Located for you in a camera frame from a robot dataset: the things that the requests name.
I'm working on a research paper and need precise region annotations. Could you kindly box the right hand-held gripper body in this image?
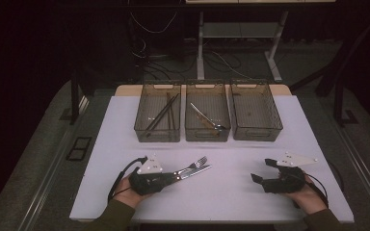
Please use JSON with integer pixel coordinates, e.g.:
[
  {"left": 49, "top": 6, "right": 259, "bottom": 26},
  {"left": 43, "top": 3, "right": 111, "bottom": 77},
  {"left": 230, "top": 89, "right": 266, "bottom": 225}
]
[{"left": 261, "top": 151, "right": 319, "bottom": 194}]

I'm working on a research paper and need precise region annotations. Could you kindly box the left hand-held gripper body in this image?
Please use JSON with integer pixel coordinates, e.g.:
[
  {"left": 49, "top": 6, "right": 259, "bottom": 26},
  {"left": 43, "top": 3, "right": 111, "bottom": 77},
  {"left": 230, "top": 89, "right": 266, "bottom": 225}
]
[{"left": 128, "top": 154, "right": 174, "bottom": 196}]

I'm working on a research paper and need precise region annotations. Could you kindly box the wooden-handled steel knife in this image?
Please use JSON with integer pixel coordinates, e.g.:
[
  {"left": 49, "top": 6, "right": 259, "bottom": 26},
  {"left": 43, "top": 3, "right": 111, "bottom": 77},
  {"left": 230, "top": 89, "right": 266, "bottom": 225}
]
[{"left": 174, "top": 164, "right": 213, "bottom": 181}]

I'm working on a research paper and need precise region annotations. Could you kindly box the wooden-handled steel fork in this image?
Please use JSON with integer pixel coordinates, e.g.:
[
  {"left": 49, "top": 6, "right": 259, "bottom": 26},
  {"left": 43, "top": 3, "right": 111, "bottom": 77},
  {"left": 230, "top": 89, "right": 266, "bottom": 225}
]
[{"left": 172, "top": 156, "right": 208, "bottom": 177}]

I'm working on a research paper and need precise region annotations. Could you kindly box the translucent grey plastic bin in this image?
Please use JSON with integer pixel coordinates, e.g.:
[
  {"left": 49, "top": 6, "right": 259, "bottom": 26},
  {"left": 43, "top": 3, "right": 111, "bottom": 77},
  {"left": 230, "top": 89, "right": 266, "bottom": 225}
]
[
  {"left": 133, "top": 83, "right": 183, "bottom": 143},
  {"left": 184, "top": 83, "right": 232, "bottom": 143},
  {"left": 228, "top": 82, "right": 284, "bottom": 142}
]

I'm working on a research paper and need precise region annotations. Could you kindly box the black chopstick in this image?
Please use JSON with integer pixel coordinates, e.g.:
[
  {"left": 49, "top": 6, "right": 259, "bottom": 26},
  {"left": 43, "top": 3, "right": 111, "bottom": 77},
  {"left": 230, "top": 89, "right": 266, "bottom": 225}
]
[
  {"left": 146, "top": 92, "right": 179, "bottom": 133},
  {"left": 145, "top": 94, "right": 180, "bottom": 138}
]

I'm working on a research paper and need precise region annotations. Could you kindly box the metal spoon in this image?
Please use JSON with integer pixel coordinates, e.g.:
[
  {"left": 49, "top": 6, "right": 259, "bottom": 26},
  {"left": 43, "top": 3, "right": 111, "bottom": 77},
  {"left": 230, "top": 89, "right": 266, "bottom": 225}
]
[{"left": 190, "top": 102, "right": 227, "bottom": 131}]

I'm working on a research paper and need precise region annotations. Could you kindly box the person's left hand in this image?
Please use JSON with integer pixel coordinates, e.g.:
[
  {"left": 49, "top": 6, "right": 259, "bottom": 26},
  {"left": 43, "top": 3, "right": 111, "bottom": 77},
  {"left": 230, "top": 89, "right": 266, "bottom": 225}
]
[{"left": 113, "top": 177, "right": 152, "bottom": 209}]

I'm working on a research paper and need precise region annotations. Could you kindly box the person's right hand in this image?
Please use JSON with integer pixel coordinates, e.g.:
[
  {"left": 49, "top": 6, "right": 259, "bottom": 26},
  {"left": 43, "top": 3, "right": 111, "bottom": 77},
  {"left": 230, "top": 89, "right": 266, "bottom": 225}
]
[{"left": 288, "top": 174, "right": 328, "bottom": 216}]

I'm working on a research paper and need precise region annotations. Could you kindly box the black stand leg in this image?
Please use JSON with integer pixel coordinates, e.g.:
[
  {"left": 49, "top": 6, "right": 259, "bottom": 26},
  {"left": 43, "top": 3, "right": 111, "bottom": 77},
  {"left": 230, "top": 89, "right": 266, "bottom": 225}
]
[
  {"left": 331, "top": 80, "right": 360, "bottom": 128},
  {"left": 60, "top": 70, "right": 90, "bottom": 126}
]

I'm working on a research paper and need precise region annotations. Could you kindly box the black slanted stand strut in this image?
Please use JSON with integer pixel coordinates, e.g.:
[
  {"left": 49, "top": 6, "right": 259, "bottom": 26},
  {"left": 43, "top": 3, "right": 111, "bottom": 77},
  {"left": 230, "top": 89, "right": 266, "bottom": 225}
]
[{"left": 314, "top": 15, "right": 370, "bottom": 97}]

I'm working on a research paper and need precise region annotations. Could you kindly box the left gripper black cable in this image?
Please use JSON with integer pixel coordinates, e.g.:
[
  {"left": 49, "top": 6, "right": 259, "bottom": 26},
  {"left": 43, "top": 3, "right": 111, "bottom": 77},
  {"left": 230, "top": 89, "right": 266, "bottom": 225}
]
[{"left": 107, "top": 156, "right": 148, "bottom": 203}]

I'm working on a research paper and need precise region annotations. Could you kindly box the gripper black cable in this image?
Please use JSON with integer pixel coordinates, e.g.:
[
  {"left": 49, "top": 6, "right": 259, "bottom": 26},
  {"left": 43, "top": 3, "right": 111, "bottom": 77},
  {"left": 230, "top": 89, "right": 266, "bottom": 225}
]
[
  {"left": 107, "top": 156, "right": 148, "bottom": 203},
  {"left": 303, "top": 172, "right": 330, "bottom": 210}
]

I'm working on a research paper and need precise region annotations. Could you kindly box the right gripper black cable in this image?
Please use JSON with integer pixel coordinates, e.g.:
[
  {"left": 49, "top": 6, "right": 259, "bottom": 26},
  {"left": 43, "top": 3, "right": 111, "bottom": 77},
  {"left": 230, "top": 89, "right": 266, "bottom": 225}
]
[{"left": 303, "top": 172, "right": 330, "bottom": 210}]

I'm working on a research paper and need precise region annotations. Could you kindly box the metal floor rail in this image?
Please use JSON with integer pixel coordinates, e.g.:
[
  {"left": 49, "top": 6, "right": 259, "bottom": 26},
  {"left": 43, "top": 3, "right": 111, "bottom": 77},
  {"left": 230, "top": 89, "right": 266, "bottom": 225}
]
[
  {"left": 340, "top": 124, "right": 370, "bottom": 220},
  {"left": 18, "top": 95, "right": 90, "bottom": 231}
]

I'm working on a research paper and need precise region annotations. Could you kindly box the tangle of floor cables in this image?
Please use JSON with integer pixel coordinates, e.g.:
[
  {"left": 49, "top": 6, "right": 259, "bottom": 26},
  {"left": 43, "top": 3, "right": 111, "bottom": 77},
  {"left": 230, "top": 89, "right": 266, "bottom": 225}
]
[{"left": 138, "top": 47, "right": 254, "bottom": 81}]

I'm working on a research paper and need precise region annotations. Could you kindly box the white metal desk frame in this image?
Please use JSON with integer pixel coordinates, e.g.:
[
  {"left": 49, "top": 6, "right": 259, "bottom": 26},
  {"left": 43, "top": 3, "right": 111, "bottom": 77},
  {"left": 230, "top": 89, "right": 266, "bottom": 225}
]
[{"left": 196, "top": 11, "right": 285, "bottom": 84}]

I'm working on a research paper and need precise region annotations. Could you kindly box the hanging white cable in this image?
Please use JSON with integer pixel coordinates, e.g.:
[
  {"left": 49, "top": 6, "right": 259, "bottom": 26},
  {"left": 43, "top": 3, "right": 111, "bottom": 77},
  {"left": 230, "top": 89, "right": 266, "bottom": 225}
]
[{"left": 129, "top": 12, "right": 178, "bottom": 35}]

